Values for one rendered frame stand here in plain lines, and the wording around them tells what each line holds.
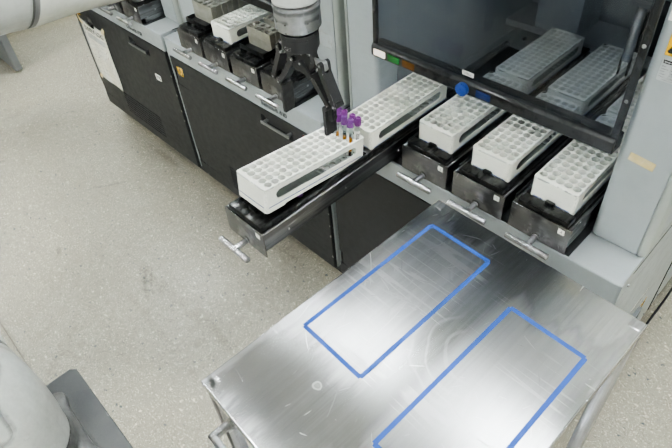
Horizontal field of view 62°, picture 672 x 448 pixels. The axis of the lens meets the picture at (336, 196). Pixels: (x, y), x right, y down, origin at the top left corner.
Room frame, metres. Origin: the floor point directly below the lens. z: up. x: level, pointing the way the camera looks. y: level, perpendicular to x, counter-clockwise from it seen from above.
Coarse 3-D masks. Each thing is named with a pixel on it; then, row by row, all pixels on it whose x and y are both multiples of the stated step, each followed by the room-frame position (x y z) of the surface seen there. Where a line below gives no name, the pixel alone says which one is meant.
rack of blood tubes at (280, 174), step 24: (288, 144) 1.03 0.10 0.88; (312, 144) 1.03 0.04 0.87; (336, 144) 1.02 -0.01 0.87; (360, 144) 1.04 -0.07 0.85; (240, 168) 0.94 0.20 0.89; (264, 168) 0.95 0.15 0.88; (288, 168) 0.95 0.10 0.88; (312, 168) 0.94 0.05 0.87; (336, 168) 0.99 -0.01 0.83; (240, 192) 0.92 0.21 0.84; (264, 192) 0.86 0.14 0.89; (288, 192) 0.90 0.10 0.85
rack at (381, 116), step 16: (400, 80) 1.28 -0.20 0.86; (416, 80) 1.28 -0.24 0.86; (432, 80) 1.28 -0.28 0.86; (384, 96) 1.21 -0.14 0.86; (400, 96) 1.22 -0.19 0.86; (416, 96) 1.20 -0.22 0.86; (432, 96) 1.25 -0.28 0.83; (352, 112) 1.16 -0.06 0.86; (368, 112) 1.16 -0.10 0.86; (384, 112) 1.14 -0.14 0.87; (400, 112) 1.14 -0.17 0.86; (416, 112) 1.18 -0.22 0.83; (368, 128) 1.08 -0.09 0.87; (384, 128) 1.16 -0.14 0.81; (400, 128) 1.13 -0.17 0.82; (368, 144) 1.07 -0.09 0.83
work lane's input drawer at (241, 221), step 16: (448, 96) 1.26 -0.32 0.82; (416, 128) 1.15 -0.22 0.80; (384, 144) 1.08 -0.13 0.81; (400, 144) 1.11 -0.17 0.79; (368, 160) 1.04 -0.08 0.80; (384, 160) 1.07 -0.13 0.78; (336, 176) 0.98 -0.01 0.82; (352, 176) 1.00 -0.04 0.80; (368, 176) 1.03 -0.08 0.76; (304, 192) 0.95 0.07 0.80; (320, 192) 0.94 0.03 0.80; (336, 192) 0.96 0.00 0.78; (240, 208) 0.90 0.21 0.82; (256, 208) 0.89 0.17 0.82; (288, 208) 0.88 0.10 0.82; (304, 208) 0.90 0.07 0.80; (320, 208) 0.93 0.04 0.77; (240, 224) 0.88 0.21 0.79; (256, 224) 0.84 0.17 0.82; (272, 224) 0.85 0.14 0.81; (288, 224) 0.87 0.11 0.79; (224, 240) 0.87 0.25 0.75; (256, 240) 0.84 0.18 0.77; (272, 240) 0.83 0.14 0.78; (240, 256) 0.82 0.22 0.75
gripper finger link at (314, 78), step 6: (300, 60) 1.00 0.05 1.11; (300, 66) 0.99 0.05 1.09; (306, 72) 0.98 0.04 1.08; (312, 78) 0.98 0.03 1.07; (318, 78) 0.98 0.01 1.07; (318, 84) 0.97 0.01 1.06; (318, 90) 0.97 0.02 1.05; (324, 90) 0.97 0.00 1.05; (324, 96) 0.96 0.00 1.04; (324, 102) 0.96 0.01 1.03; (330, 108) 0.95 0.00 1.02
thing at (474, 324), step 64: (384, 256) 0.72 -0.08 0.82; (448, 256) 0.71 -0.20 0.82; (512, 256) 0.69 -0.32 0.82; (320, 320) 0.59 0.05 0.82; (384, 320) 0.58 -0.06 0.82; (448, 320) 0.56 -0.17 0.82; (512, 320) 0.55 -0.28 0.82; (576, 320) 0.54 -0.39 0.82; (256, 384) 0.48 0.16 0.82; (320, 384) 0.47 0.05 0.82; (384, 384) 0.46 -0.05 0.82; (448, 384) 0.45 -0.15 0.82; (512, 384) 0.44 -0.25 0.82; (576, 384) 0.43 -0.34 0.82
